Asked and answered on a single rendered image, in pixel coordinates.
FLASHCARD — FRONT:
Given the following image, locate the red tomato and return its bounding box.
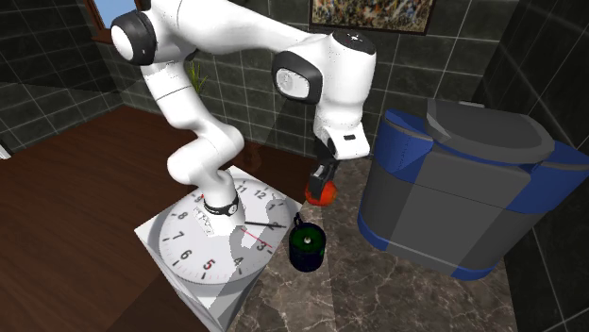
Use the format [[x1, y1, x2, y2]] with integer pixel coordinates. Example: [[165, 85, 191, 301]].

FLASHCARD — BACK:
[[305, 179, 339, 208]]

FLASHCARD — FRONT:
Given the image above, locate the blue and grey toilet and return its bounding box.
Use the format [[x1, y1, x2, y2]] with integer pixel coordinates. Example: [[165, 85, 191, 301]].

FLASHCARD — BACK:
[[357, 97, 589, 282]]

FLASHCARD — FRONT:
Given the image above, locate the clock-patterned robot stand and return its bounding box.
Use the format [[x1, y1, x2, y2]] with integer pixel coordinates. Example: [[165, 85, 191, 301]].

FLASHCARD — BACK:
[[133, 164, 304, 332]]

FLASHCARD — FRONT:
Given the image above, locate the green plant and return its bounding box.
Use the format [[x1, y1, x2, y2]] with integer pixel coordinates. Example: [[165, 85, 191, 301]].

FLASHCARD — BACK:
[[187, 60, 210, 95]]

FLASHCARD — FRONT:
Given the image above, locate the wooden framed window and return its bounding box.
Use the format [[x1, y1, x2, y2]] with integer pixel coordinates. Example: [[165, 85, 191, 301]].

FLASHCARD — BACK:
[[83, 0, 144, 45]]

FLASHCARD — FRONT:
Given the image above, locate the framed wall painting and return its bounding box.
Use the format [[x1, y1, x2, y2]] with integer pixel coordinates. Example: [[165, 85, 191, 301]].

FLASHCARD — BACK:
[[308, 0, 437, 37]]

